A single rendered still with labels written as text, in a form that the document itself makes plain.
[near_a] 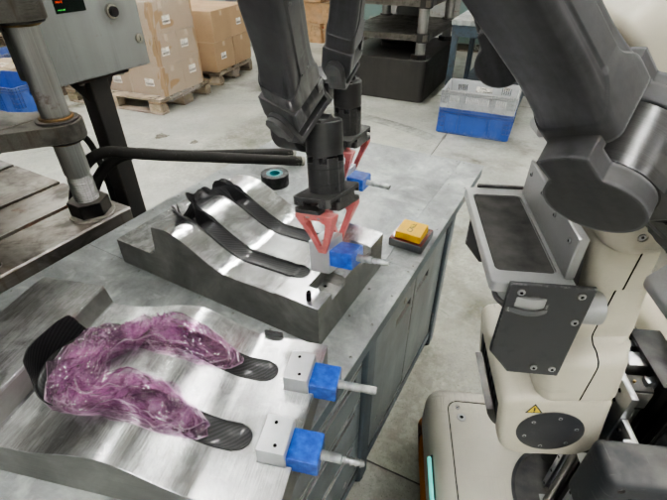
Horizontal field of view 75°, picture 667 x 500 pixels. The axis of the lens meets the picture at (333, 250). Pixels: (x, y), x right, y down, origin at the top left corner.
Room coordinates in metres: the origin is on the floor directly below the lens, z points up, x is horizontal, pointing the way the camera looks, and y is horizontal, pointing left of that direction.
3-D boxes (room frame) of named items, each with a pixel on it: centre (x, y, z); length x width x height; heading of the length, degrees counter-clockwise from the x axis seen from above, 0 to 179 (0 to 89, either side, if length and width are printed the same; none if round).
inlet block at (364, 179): (0.88, -0.07, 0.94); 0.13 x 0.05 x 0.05; 60
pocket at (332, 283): (0.58, 0.01, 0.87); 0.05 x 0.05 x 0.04; 61
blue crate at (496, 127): (3.70, -1.24, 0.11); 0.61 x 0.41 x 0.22; 64
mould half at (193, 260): (0.75, 0.18, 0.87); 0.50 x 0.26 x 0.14; 61
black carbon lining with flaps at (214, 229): (0.73, 0.17, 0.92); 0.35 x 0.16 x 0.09; 61
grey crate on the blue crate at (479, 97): (3.70, -1.24, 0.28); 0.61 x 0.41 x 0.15; 64
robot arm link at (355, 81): (0.90, -0.02, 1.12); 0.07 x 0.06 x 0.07; 66
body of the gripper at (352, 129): (0.90, -0.03, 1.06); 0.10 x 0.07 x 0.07; 151
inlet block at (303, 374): (0.40, 0.00, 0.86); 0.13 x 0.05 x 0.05; 78
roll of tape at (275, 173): (1.13, 0.17, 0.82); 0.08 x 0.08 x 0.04
